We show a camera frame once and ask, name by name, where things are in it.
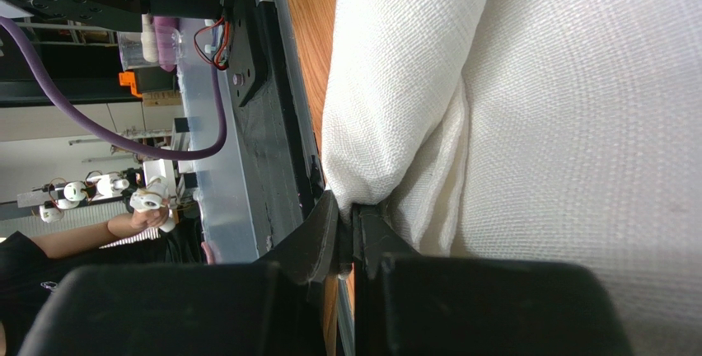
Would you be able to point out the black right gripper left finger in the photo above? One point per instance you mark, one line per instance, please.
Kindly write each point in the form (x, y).
(281, 304)

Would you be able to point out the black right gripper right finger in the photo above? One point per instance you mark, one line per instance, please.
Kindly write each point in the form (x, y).
(411, 304)

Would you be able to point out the white cloth napkin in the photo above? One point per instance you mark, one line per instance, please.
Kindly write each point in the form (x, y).
(566, 130)

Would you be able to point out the distant person's forearm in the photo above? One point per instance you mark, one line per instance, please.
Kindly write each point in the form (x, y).
(74, 241)

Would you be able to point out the distant person's hand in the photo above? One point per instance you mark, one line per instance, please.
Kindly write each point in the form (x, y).
(149, 218)

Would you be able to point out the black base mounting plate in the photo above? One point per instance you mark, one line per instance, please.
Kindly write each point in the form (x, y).
(273, 118)

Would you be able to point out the white handheld device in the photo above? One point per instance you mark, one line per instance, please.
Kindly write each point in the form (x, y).
(154, 195)

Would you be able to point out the orange clamp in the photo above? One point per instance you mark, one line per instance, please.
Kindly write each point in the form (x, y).
(128, 79)

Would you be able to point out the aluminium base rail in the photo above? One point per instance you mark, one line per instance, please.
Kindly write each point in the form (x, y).
(222, 194)

